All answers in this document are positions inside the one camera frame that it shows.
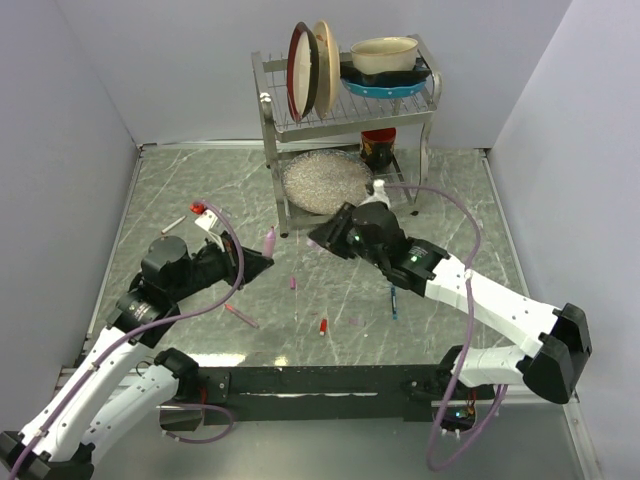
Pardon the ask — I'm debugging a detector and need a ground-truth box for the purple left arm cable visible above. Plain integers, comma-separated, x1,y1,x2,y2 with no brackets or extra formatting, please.
9,199,246,479

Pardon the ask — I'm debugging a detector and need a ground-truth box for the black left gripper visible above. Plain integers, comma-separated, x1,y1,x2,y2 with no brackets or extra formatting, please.
169,228,273,301

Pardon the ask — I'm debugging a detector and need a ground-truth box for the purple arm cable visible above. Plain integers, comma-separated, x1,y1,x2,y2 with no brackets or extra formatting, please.
384,183,504,472
9,199,246,479

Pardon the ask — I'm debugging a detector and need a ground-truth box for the clear pen cap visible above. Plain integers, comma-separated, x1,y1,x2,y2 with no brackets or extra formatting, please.
160,215,186,235

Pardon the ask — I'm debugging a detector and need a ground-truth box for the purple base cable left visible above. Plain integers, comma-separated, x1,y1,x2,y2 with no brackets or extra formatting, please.
162,402,236,445

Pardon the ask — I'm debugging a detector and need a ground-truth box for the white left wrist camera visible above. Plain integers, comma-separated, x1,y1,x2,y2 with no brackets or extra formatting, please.
190,201,226,249

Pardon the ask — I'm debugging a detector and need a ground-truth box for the red black cup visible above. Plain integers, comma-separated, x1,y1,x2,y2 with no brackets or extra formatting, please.
360,128,396,172

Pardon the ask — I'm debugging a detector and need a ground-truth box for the aluminium frame rail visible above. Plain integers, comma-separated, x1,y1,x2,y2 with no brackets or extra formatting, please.
499,384,580,404

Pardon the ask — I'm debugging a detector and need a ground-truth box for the purple highlighter cap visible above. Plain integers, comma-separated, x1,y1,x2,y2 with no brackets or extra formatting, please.
306,239,323,251

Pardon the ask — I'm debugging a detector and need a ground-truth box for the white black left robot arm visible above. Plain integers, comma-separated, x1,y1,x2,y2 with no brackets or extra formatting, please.
1,232,274,479

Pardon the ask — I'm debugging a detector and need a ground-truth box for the cream ceramic bowl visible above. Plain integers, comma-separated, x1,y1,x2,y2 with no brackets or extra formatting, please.
350,37,418,75

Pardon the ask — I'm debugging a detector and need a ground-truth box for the black square dish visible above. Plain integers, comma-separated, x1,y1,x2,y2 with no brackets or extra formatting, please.
340,59,432,88

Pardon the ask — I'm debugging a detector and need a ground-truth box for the red purple pen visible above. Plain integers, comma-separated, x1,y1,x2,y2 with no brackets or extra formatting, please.
224,304,260,329

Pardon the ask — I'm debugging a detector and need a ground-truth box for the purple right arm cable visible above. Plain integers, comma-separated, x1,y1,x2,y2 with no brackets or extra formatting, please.
384,183,504,472

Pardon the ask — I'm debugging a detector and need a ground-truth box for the speckled glass plate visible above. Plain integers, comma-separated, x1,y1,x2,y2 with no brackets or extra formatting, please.
282,149,373,215

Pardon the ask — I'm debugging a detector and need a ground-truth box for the blue dotted dish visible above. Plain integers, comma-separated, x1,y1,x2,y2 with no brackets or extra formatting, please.
342,79,426,99

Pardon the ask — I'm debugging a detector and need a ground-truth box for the red rimmed black plate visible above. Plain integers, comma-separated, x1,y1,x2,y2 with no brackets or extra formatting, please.
286,22,319,123

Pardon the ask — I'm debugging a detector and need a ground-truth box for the beige plate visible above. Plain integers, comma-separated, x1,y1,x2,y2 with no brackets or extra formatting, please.
313,20,340,119

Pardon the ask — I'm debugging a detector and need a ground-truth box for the metal two-tier dish rack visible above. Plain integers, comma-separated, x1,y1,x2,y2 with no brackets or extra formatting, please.
251,34,443,238

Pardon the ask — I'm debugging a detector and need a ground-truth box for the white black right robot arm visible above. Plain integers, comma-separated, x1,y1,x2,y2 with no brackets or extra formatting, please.
308,202,592,404

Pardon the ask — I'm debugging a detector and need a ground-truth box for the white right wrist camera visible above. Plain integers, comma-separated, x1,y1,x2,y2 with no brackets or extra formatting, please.
361,179,391,208

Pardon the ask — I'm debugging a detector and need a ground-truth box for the purple highlighter pen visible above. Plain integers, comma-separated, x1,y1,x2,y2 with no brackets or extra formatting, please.
262,226,276,258

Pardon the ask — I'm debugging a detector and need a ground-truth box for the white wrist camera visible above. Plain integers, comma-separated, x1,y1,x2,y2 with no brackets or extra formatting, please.
361,179,391,208
190,201,226,249

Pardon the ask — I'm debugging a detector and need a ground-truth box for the blue pen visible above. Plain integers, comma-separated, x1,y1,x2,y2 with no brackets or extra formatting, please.
390,285,398,320

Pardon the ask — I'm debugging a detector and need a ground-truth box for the black base bar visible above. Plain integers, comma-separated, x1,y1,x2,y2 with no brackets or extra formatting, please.
197,363,496,426

